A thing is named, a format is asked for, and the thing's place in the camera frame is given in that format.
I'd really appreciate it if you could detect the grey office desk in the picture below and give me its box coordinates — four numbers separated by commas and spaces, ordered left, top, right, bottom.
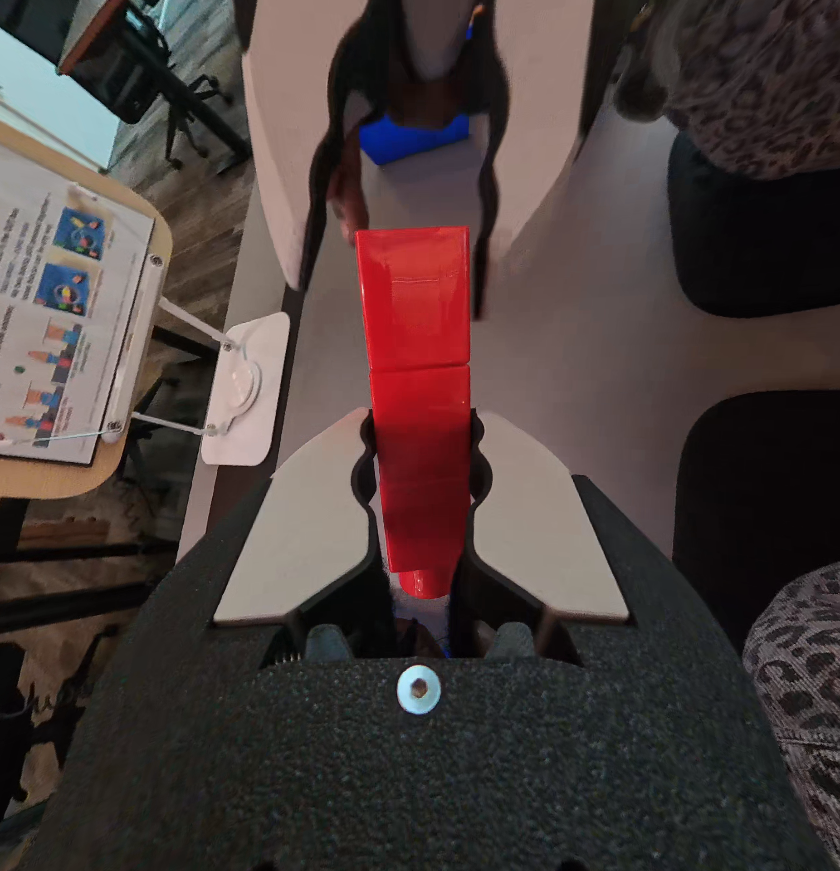
56, 0, 132, 76

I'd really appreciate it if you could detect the black cushion pad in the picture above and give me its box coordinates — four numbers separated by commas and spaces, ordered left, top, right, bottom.
667, 131, 840, 654

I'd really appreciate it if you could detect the red mega block tower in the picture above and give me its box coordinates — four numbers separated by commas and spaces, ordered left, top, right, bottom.
355, 226, 472, 600

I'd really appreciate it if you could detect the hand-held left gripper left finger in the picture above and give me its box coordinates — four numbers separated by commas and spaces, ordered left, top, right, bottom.
214, 407, 395, 659

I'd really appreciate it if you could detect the white poster stand base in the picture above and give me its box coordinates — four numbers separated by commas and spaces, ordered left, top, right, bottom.
131, 296, 292, 467

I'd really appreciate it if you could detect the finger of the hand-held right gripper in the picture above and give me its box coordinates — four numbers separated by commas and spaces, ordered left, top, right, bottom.
242, 0, 394, 292
471, 0, 598, 321

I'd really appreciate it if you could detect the blue plastic bin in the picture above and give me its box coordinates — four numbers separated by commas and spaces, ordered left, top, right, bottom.
359, 112, 472, 166

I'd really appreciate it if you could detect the instruction poster board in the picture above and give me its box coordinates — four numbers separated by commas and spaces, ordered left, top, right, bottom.
0, 112, 172, 501

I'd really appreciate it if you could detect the black office chair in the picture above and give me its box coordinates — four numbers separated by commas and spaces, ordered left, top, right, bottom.
73, 0, 251, 171

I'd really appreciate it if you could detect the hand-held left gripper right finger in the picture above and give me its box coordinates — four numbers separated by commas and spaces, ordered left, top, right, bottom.
449, 406, 630, 659

